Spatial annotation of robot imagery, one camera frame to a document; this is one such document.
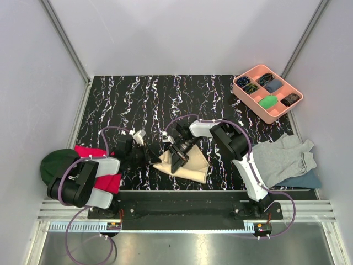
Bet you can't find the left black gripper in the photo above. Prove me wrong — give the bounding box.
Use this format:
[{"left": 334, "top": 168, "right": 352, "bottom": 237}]
[{"left": 126, "top": 142, "right": 162, "bottom": 167}]

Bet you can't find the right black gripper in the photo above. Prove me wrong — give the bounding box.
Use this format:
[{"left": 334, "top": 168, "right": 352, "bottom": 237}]
[{"left": 168, "top": 136, "right": 201, "bottom": 174}]

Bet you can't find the beige cloth napkin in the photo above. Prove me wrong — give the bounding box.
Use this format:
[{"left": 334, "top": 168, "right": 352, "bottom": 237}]
[{"left": 153, "top": 145, "right": 210, "bottom": 184}]

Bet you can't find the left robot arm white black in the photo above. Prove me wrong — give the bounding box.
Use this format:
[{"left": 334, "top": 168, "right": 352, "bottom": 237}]
[{"left": 40, "top": 135, "right": 161, "bottom": 219}]

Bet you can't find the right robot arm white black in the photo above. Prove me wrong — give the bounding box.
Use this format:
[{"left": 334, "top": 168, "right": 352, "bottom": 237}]
[{"left": 168, "top": 119, "right": 274, "bottom": 219}]

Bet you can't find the red folded cloth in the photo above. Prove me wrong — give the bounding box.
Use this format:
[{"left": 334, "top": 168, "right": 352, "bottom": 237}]
[{"left": 74, "top": 145, "right": 122, "bottom": 194}]

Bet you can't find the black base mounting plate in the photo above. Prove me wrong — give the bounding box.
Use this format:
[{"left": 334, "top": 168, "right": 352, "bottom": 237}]
[{"left": 88, "top": 190, "right": 284, "bottom": 221}]

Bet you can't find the dark green baseball cap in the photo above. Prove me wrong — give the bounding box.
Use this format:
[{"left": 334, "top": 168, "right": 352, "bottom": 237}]
[{"left": 40, "top": 149, "right": 79, "bottom": 185}]

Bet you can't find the blue patterned rolled sock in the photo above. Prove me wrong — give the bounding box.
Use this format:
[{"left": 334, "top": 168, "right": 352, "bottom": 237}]
[{"left": 236, "top": 76, "right": 251, "bottom": 88}]

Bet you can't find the yellow patterned rolled sock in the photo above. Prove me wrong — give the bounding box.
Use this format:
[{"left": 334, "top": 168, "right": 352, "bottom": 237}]
[{"left": 243, "top": 83, "right": 259, "bottom": 95}]

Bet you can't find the grey t-shirt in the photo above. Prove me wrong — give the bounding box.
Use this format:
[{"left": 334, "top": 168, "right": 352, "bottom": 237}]
[{"left": 252, "top": 134, "right": 317, "bottom": 188}]

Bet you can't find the green rolled sock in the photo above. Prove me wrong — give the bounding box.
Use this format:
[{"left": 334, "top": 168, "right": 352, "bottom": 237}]
[{"left": 258, "top": 95, "right": 278, "bottom": 110}]

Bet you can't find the pink divided tray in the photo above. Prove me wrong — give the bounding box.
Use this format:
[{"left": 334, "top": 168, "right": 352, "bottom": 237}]
[{"left": 232, "top": 65, "right": 303, "bottom": 124}]

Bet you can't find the grey-blue rolled sock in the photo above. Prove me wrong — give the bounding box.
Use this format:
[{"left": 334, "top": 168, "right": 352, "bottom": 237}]
[{"left": 264, "top": 79, "right": 283, "bottom": 93}]

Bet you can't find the dark multicolour rolled sock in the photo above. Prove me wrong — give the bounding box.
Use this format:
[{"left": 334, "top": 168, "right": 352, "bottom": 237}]
[{"left": 258, "top": 72, "right": 275, "bottom": 87}]

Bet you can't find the dark brown rolled sock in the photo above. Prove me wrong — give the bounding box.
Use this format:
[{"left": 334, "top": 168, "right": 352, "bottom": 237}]
[{"left": 281, "top": 93, "right": 301, "bottom": 107}]

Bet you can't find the blue folded cloth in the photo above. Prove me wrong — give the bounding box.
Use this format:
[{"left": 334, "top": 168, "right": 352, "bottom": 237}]
[{"left": 276, "top": 169, "right": 322, "bottom": 189}]

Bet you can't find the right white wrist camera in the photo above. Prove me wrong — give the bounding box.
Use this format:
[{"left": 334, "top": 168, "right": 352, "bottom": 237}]
[{"left": 162, "top": 131, "right": 174, "bottom": 144}]

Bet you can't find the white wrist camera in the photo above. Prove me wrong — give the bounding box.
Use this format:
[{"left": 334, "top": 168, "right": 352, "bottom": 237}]
[
  {"left": 162, "top": 131, "right": 174, "bottom": 144},
  {"left": 129, "top": 130, "right": 146, "bottom": 146}
]

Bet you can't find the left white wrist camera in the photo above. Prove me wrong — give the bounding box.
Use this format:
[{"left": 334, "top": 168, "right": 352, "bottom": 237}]
[{"left": 129, "top": 130, "right": 146, "bottom": 146}]

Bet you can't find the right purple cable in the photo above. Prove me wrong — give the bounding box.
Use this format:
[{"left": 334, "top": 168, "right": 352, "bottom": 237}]
[{"left": 164, "top": 114, "right": 296, "bottom": 240}]

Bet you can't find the aluminium frame rail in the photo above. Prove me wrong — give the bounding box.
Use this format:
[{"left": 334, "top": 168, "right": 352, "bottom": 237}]
[{"left": 39, "top": 0, "right": 90, "bottom": 84}]

